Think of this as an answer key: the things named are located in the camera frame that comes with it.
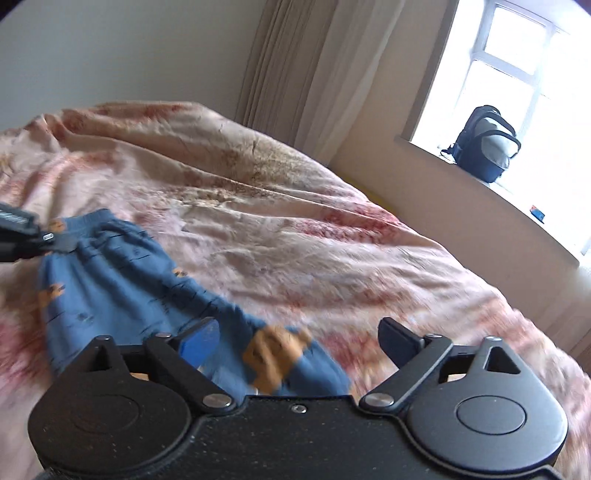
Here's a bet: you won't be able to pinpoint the pink floral blanket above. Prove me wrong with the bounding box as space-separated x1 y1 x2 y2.
0 102 591 480

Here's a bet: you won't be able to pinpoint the blue patterned pants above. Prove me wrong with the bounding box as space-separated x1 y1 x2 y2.
36 209 352 398

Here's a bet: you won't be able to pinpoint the beige curtain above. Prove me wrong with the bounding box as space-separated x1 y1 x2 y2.
235 0 409 168

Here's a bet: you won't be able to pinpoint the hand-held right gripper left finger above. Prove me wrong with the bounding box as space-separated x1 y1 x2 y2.
62 317 234 411

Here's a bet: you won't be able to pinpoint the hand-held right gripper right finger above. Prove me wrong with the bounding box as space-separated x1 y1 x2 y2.
359 318 528 413

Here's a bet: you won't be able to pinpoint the white windowsill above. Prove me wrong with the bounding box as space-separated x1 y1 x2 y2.
394 134 581 267

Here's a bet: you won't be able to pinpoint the white framed window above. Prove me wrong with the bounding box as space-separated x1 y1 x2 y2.
410 0 591 259

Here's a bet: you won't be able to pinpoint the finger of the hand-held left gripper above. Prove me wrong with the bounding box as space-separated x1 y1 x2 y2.
27 226 79 256

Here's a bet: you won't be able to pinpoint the dark blue backpack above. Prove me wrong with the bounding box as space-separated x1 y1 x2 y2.
440 105 522 184

